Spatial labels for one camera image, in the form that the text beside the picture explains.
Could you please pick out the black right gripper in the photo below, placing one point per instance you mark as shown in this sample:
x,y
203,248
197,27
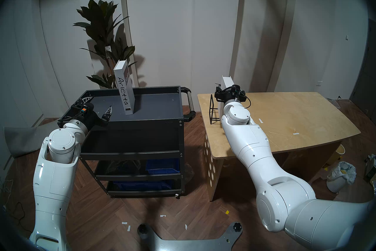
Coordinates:
x,y
227,94

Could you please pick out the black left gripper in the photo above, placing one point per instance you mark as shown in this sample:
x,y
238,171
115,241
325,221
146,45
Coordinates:
x,y
88,116

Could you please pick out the white Arietta book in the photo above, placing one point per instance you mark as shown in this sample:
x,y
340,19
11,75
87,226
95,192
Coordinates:
x,y
124,88

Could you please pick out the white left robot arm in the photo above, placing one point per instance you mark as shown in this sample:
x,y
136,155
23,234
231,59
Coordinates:
x,y
55,179

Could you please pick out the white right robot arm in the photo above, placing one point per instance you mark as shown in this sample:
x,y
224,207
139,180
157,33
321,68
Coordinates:
x,y
258,147

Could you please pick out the white plant tag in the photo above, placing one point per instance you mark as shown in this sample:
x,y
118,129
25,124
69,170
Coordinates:
x,y
108,49

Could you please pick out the black metal utility cart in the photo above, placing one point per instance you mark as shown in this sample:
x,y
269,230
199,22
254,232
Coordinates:
x,y
152,132

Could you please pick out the light wooden table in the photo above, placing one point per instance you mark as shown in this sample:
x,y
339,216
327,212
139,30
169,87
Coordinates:
x,y
293,112

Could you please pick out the grey floor mat sheet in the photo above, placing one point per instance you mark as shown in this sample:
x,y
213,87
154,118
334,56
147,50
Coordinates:
x,y
23,140

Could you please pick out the small blue storage bin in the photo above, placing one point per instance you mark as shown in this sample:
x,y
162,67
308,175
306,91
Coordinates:
x,y
163,165

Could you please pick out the tall green potted plant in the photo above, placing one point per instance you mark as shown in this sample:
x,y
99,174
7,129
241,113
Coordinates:
x,y
101,18

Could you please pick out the wide blue storage bin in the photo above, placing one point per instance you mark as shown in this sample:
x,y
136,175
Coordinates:
x,y
141,185

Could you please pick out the white plastic floor tray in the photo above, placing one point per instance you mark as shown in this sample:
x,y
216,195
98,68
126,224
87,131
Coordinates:
x,y
334,102

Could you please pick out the black base knob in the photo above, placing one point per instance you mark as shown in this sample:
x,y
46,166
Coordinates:
x,y
237,227
143,228

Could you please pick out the dark grey door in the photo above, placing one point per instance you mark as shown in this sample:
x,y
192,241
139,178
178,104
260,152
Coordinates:
x,y
367,77

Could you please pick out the white bagged trash bin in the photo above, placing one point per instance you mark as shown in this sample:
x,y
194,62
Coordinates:
x,y
337,179

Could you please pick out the cardboard box clutter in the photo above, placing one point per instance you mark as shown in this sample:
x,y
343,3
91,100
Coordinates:
x,y
370,165

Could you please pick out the grey metal robot base plate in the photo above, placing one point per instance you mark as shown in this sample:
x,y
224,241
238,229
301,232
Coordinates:
x,y
176,244

